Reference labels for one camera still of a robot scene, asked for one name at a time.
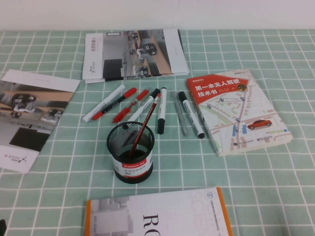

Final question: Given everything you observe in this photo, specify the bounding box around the all white marker pen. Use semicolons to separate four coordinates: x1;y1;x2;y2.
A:
82;85;126;123

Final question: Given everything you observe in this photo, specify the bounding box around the clear grey pen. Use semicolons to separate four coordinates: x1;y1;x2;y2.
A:
171;91;189;137

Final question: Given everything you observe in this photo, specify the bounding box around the red gel pen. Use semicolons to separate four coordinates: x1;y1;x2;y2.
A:
112;88;151;123

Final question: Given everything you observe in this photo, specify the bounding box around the black mesh pen holder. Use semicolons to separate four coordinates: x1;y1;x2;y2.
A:
106;122;156;184

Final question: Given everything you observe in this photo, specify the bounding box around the red pencil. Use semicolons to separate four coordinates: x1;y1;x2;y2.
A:
128;96;158;158

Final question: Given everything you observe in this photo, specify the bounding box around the white marker black cap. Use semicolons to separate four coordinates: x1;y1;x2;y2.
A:
178;91;205;139
157;87;168;135
127;88;160;122

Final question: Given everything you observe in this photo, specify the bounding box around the red and black marker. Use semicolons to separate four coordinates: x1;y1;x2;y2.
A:
91;87;138;121

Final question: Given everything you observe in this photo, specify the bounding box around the AgileX office photo brochure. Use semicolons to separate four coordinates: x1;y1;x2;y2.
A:
0;68;82;174
83;29;190;84
82;29;187;83

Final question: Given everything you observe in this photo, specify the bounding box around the red white driving book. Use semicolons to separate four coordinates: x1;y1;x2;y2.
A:
186;68;294;157

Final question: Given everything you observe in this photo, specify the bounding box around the white orange robotics book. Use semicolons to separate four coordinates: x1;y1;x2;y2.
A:
83;187;234;236

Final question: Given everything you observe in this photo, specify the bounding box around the green checked tablecloth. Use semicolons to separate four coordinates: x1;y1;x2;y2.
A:
0;29;315;236

